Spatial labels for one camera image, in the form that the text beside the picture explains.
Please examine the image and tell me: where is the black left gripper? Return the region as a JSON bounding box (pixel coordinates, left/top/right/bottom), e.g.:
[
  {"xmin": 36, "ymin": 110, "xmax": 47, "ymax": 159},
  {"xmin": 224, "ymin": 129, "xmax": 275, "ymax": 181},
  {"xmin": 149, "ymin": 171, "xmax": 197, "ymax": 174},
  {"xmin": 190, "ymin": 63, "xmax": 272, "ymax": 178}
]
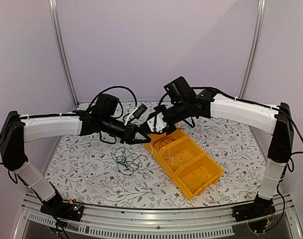
[{"xmin": 101, "ymin": 115, "xmax": 151, "ymax": 144}]

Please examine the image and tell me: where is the white cable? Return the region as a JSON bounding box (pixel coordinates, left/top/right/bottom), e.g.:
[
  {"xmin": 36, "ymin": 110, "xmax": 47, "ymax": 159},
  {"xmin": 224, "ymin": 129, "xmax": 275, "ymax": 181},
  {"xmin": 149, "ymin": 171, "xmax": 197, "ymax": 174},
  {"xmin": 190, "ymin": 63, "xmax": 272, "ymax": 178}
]
[{"xmin": 148, "ymin": 143, "xmax": 189, "ymax": 170}]

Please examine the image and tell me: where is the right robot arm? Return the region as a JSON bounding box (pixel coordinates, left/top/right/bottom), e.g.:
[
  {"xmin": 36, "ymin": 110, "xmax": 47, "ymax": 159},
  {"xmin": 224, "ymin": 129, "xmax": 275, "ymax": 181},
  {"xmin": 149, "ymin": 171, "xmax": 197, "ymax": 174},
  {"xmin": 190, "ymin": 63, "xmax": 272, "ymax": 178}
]
[{"xmin": 140, "ymin": 77, "xmax": 294, "ymax": 217}]

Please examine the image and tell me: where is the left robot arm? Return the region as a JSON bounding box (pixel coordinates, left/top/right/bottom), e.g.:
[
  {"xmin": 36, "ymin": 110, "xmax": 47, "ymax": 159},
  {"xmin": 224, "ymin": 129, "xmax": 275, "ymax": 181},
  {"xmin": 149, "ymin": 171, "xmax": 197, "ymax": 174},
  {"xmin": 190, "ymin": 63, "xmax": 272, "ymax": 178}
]
[{"xmin": 0, "ymin": 93, "xmax": 151, "ymax": 216}]

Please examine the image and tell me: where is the yellow three-compartment bin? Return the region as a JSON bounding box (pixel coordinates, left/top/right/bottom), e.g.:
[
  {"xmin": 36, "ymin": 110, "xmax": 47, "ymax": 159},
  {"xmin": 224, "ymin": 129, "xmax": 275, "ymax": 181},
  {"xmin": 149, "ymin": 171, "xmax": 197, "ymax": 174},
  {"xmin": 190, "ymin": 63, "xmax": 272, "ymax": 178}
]
[{"xmin": 145, "ymin": 128, "xmax": 224, "ymax": 200}]

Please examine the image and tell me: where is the floral table cloth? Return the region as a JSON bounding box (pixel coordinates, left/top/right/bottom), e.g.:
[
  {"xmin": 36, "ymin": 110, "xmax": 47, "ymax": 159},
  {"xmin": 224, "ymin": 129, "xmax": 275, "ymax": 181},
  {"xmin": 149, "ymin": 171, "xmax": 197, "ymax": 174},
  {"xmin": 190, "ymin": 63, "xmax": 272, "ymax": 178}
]
[{"xmin": 45, "ymin": 118, "xmax": 266, "ymax": 209}]

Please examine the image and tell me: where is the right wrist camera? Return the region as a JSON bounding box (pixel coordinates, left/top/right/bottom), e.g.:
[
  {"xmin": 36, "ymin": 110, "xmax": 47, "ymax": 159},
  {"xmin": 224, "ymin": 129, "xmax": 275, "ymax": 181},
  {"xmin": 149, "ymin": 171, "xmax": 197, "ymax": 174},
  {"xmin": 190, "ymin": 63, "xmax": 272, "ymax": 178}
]
[{"xmin": 147, "ymin": 112, "xmax": 167, "ymax": 134}]

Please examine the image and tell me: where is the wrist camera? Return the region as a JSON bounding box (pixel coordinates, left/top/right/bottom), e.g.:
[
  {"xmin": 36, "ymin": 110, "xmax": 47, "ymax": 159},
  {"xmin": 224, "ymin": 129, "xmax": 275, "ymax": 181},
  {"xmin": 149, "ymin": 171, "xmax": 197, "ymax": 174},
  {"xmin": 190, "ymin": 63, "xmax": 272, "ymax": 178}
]
[
  {"xmin": 147, "ymin": 112, "xmax": 167, "ymax": 134},
  {"xmin": 125, "ymin": 104, "xmax": 147, "ymax": 125}
]

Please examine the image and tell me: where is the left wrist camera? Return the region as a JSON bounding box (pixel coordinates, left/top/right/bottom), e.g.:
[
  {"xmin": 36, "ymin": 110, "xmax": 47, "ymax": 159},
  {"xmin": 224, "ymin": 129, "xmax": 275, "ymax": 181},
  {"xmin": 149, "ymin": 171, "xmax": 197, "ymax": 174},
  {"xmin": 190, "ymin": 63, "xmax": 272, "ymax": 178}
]
[{"xmin": 125, "ymin": 104, "xmax": 147, "ymax": 125}]

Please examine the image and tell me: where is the tangled cable pile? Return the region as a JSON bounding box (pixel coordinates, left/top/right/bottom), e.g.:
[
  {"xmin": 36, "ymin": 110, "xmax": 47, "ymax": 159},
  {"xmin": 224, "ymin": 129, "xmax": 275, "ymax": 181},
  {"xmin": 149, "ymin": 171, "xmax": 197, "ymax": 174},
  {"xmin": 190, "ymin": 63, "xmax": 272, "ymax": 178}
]
[{"xmin": 110, "ymin": 146, "xmax": 149, "ymax": 175}]

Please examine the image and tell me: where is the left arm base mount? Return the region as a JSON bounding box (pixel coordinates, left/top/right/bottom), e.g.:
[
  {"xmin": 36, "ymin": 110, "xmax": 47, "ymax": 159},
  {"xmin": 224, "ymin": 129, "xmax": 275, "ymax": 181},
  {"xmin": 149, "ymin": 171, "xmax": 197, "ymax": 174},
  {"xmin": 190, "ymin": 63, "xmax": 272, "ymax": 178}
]
[{"xmin": 40, "ymin": 185, "xmax": 84, "ymax": 222}]

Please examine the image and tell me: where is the aluminium front rail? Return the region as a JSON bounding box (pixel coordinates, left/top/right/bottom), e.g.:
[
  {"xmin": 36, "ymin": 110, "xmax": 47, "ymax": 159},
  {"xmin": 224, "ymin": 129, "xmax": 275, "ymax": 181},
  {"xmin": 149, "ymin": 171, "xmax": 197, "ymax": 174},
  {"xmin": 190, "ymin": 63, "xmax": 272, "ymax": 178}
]
[{"xmin": 13, "ymin": 193, "xmax": 303, "ymax": 239}]

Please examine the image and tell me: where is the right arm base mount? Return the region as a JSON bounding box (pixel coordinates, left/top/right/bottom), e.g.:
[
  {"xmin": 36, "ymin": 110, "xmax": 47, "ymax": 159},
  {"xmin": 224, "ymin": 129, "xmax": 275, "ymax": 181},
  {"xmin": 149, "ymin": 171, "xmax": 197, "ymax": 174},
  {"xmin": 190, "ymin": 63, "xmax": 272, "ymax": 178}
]
[{"xmin": 232, "ymin": 196, "xmax": 276, "ymax": 234}]

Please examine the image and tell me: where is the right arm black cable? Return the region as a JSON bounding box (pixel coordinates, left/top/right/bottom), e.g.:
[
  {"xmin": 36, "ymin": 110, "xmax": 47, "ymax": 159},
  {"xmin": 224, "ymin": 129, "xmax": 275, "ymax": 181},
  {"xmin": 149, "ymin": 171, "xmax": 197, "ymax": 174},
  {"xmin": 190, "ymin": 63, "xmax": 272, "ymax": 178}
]
[{"xmin": 156, "ymin": 86, "xmax": 303, "ymax": 230}]

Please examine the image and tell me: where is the right rear aluminium post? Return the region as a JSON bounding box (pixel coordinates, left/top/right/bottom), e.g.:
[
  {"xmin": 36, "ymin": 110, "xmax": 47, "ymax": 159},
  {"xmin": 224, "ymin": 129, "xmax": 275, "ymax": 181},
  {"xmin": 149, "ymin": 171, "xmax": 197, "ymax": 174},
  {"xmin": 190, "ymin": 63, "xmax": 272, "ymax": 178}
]
[{"xmin": 239, "ymin": 0, "xmax": 266, "ymax": 99}]

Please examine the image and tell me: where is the aluminium post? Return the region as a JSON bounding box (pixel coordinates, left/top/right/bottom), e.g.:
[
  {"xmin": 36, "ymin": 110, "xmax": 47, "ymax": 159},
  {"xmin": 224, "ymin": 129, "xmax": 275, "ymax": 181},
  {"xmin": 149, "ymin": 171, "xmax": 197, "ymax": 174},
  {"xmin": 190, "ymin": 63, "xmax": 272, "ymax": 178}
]
[
  {"xmin": 239, "ymin": 0, "xmax": 266, "ymax": 99},
  {"xmin": 48, "ymin": 0, "xmax": 79, "ymax": 106}
]

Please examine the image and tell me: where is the left rear aluminium post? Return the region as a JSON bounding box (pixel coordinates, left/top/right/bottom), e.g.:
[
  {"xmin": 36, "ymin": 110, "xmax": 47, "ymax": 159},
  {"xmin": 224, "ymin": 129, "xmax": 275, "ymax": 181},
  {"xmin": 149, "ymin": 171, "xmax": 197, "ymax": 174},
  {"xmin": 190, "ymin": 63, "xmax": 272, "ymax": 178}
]
[{"xmin": 48, "ymin": 0, "xmax": 79, "ymax": 106}]

